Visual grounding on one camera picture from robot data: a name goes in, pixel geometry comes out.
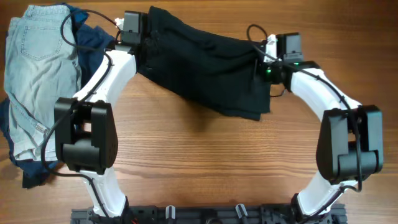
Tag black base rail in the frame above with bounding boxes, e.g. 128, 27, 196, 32
70, 203, 346, 224

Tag black shorts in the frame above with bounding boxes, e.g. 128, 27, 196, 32
137, 6, 271, 120

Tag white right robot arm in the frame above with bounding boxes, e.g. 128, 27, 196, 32
260, 33, 384, 221

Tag light blue denim shorts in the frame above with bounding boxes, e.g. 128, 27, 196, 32
4, 5, 81, 161

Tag navy blue garment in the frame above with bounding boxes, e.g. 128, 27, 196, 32
1, 3, 114, 189

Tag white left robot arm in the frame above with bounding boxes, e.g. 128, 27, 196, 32
54, 11, 147, 223

